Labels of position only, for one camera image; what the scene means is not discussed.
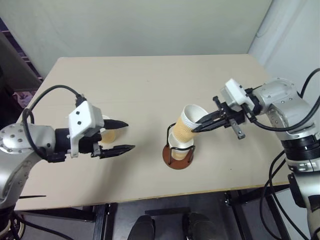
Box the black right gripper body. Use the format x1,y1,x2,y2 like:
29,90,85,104
212,96,247,140

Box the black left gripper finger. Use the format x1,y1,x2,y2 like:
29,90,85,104
103,119,130,131
99,144,136,160

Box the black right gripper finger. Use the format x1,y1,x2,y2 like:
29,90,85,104
190,118,227,134
193,109,224,126

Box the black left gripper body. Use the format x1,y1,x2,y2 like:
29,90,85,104
77,133,103,160

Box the tan ripple paper cup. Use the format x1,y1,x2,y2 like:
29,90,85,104
174,103,209,144
98,114,117,146

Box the white paper cup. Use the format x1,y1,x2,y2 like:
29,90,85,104
167,133,195,161

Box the brown board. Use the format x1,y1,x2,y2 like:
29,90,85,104
0,31,43,94

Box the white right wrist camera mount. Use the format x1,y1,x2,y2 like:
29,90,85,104
219,78,252,112

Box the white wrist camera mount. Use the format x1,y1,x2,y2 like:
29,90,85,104
68,100,105,159
219,78,252,112

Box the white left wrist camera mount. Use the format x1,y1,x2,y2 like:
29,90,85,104
68,100,105,159

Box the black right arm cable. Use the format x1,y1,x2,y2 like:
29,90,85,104
241,67,320,132

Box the brown wire cup holder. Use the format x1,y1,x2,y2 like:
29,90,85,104
161,122,197,171

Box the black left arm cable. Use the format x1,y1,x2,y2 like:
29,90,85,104
21,85,87,163

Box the black cable under arm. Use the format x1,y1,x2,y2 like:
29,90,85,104
258,149,312,240

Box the black metal table frame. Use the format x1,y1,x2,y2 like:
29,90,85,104
14,186,296,240

